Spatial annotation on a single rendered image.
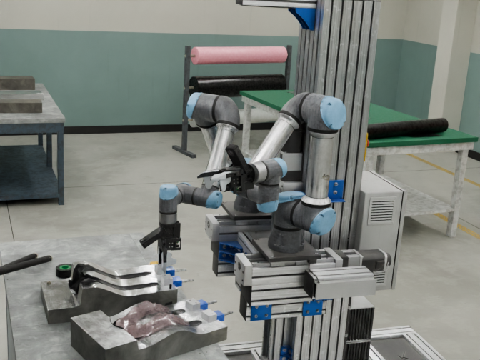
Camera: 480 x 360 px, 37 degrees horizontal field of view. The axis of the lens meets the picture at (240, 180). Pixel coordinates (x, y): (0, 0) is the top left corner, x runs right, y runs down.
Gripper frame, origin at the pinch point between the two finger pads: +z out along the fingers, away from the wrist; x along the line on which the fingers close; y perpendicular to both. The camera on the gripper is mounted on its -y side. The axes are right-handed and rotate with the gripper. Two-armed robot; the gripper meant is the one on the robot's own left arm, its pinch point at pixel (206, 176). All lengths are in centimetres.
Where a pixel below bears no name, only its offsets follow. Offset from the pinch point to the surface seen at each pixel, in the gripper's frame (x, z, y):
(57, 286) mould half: 73, 19, 50
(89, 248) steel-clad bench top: 114, -20, 51
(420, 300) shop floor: 88, -259, 135
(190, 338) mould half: 11, 2, 60
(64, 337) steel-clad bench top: 46, 32, 60
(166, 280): 44, -13, 49
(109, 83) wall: 612, -355, -2
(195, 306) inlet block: 26, -13, 55
